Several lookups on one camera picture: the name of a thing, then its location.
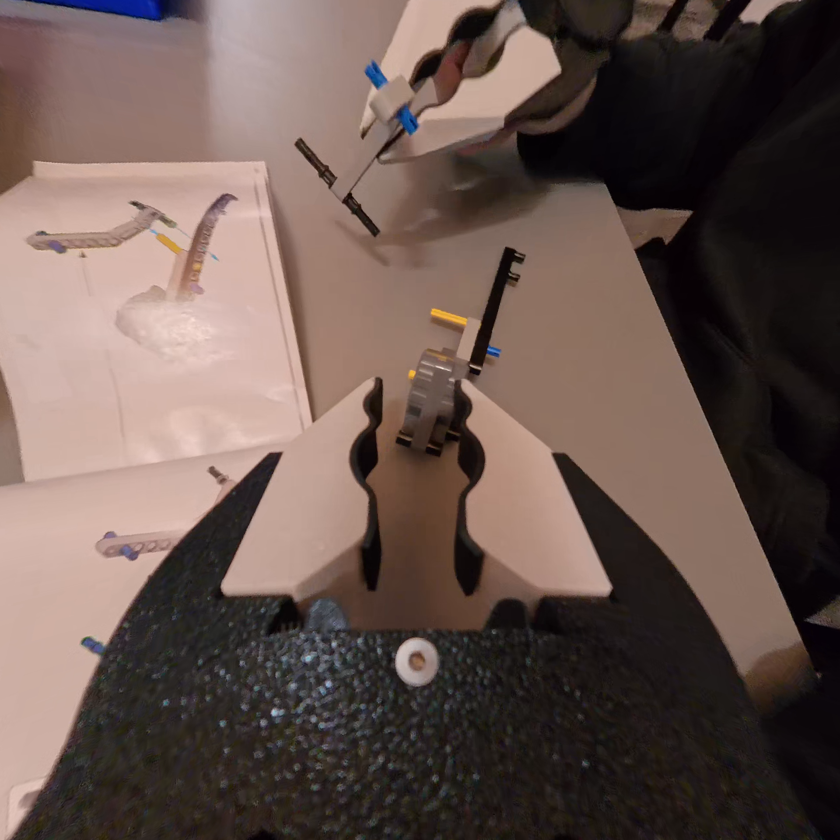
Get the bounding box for person's right forearm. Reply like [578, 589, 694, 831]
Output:
[517, 0, 840, 212]

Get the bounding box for black chair frame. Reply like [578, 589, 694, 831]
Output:
[656, 0, 756, 42]

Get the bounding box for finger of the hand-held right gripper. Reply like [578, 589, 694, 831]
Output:
[379, 0, 519, 89]
[377, 26, 565, 165]

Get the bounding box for grey desk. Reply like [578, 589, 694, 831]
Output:
[0, 13, 820, 840]

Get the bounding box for grey toy gear black beam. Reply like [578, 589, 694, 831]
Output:
[395, 246, 526, 457]

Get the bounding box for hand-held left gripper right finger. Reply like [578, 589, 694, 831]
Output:
[453, 381, 614, 599]

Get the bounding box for blue plastic bin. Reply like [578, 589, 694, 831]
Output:
[36, 0, 168, 22]

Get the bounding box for grey toy beam blue pins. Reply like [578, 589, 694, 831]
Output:
[294, 60, 421, 238]

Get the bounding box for open instruction booklet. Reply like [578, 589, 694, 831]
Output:
[0, 161, 313, 840]

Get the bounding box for person's black clothing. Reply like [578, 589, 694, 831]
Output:
[635, 197, 840, 840]

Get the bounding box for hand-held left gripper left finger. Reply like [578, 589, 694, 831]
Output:
[222, 377, 383, 599]

